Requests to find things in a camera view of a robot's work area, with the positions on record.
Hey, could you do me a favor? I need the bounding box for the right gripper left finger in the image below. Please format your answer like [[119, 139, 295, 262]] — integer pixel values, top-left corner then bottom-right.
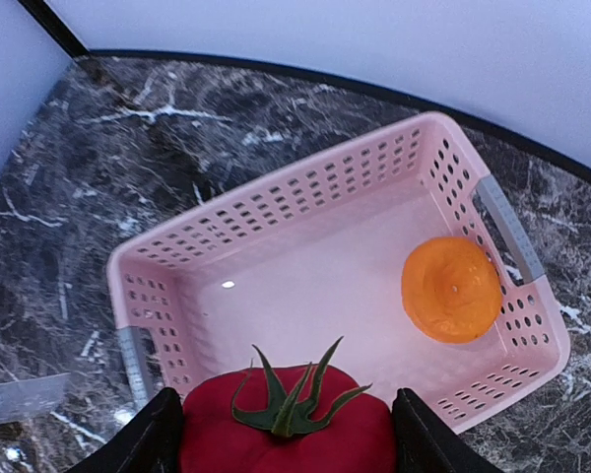
[[68, 387, 183, 473]]

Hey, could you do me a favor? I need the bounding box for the clear zip top bag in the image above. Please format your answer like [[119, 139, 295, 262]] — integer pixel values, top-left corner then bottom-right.
[[0, 372, 70, 424]]

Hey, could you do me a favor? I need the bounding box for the orange toy fruit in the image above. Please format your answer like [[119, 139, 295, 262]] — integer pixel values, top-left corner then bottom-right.
[[401, 236, 503, 344]]

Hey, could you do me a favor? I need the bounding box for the red toy fruit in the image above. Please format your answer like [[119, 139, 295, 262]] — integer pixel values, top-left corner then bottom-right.
[[177, 344, 397, 472]]

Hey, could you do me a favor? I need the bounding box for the pink plastic basket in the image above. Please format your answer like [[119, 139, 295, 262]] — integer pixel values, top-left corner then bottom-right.
[[107, 112, 570, 433]]

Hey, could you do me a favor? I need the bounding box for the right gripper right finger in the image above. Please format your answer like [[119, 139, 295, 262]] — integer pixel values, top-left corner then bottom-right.
[[392, 388, 501, 473]]

